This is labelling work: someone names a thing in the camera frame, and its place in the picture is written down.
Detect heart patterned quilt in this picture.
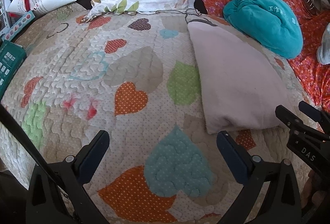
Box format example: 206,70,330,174
0,2,321,224

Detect green cardboard box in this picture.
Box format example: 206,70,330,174
0,40,27,99

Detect white metal shelf rack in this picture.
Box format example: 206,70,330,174
0,0,11,37

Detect light blue flat package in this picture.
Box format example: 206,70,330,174
1,10,35,41

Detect pale pink garment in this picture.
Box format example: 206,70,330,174
188,20,294,134

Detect grey sock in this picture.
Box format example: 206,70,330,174
317,24,330,65

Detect teal plush cushion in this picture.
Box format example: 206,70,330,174
223,0,303,59

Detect black cable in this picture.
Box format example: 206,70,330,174
0,105,86,224

